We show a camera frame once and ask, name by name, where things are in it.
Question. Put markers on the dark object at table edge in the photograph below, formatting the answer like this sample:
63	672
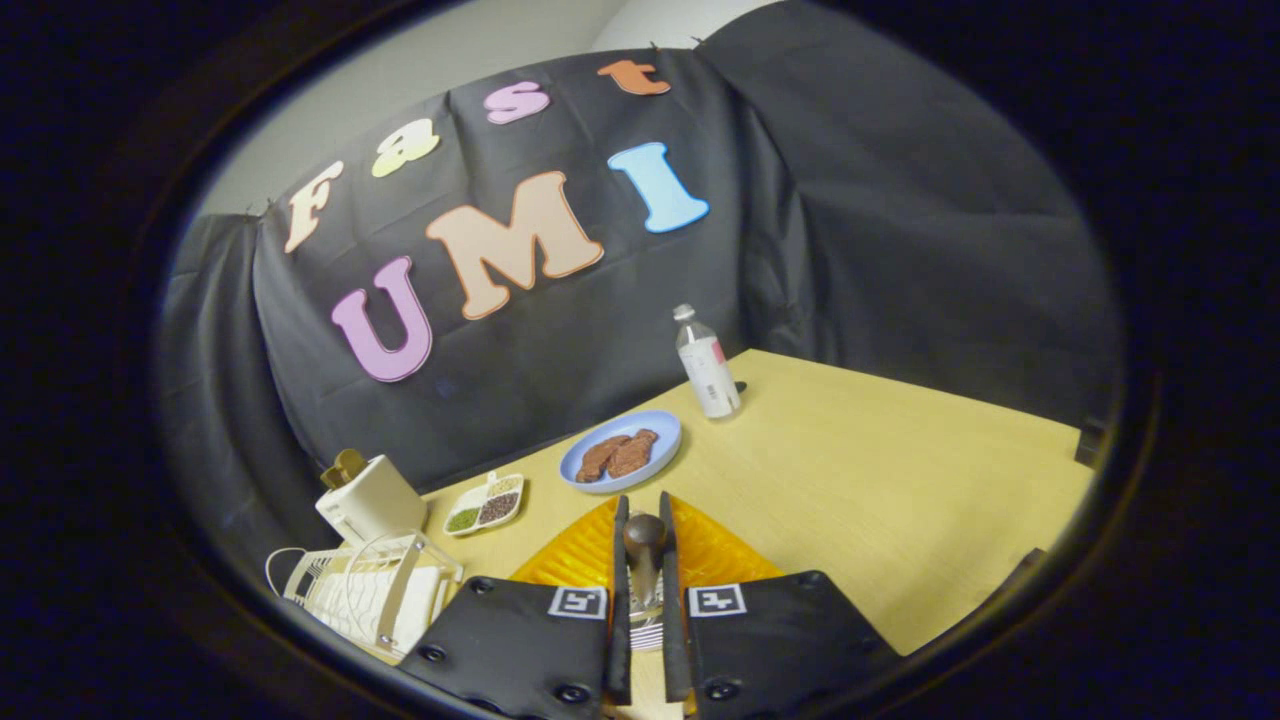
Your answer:
1090	443

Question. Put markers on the clear bottle with white label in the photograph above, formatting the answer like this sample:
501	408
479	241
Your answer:
710	375

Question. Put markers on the brown cookie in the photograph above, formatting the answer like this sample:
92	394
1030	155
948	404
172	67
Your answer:
598	459
632	454

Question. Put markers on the white divided seed dish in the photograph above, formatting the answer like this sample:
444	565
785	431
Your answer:
484	505

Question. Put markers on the black backdrop cloth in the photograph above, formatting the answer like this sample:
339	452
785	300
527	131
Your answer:
850	200

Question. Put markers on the white plate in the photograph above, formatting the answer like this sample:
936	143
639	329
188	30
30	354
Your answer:
416	610

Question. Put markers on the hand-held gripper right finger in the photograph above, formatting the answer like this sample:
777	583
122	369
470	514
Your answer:
672	600

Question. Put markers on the white toaster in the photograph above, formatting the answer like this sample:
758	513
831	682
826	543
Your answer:
375	505

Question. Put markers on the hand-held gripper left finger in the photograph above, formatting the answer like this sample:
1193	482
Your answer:
621	600

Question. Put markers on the bread slice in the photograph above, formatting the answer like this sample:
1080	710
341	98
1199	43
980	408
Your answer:
345	467

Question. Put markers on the blue plate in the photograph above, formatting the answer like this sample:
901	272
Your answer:
660	440

